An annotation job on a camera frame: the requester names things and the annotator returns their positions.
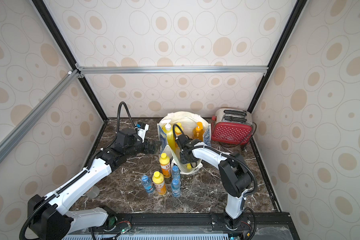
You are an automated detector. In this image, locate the blue cap water bottle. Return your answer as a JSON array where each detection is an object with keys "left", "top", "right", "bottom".
[
  {"left": 172, "top": 165, "right": 181, "bottom": 180},
  {"left": 171, "top": 179, "right": 181, "bottom": 198},
  {"left": 141, "top": 175, "right": 155, "bottom": 194}
]

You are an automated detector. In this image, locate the yellow dish soap pump bottle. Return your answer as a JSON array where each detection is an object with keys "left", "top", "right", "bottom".
[{"left": 162, "top": 120, "right": 176, "bottom": 152}]

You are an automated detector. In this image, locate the blue cap water bottle left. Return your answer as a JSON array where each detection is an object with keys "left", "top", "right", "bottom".
[{"left": 141, "top": 175, "right": 155, "bottom": 194}]

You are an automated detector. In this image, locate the black right frame post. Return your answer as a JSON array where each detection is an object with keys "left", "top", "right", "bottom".
[{"left": 247, "top": 0, "right": 308, "bottom": 113}]

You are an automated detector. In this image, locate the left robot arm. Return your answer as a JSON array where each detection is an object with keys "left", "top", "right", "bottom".
[{"left": 19, "top": 122, "right": 161, "bottom": 240}]

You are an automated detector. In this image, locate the black left frame post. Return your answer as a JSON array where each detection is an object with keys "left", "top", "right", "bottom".
[{"left": 32, "top": 0, "right": 108, "bottom": 122}]

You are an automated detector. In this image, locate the orange dish soap pump bottle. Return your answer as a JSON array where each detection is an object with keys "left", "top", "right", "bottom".
[{"left": 193, "top": 122, "right": 205, "bottom": 142}]

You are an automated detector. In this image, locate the red white toaster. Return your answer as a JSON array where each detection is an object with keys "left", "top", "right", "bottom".
[{"left": 211, "top": 108, "right": 257, "bottom": 147}]

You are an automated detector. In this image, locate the blue cap water bottle rear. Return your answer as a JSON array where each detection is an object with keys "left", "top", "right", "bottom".
[{"left": 172, "top": 165, "right": 181, "bottom": 180}]

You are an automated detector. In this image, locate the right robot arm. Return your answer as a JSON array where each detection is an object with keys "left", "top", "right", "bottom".
[{"left": 173, "top": 124, "right": 258, "bottom": 230}]

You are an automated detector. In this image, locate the silver diagonal frame bar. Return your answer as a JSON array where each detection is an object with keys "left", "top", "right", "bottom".
[{"left": 0, "top": 70, "right": 79, "bottom": 164}]

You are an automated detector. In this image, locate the blue cap water bottle front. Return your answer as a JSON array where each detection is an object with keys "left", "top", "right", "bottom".
[{"left": 171, "top": 179, "right": 181, "bottom": 198}]

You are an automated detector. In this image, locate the silver horizontal frame bar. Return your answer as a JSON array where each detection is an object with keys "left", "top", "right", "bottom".
[{"left": 77, "top": 66, "right": 268, "bottom": 74}]

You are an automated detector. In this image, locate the cream starry night shopping bag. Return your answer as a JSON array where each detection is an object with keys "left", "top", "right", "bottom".
[{"left": 156, "top": 110, "right": 212, "bottom": 175}]

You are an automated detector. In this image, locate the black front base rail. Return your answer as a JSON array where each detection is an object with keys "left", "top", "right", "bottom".
[{"left": 41, "top": 212, "right": 301, "bottom": 240}]

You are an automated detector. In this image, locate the black frame post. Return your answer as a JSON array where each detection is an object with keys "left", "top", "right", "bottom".
[
  {"left": 247, "top": 0, "right": 308, "bottom": 113},
  {"left": 32, "top": 0, "right": 108, "bottom": 122}
]

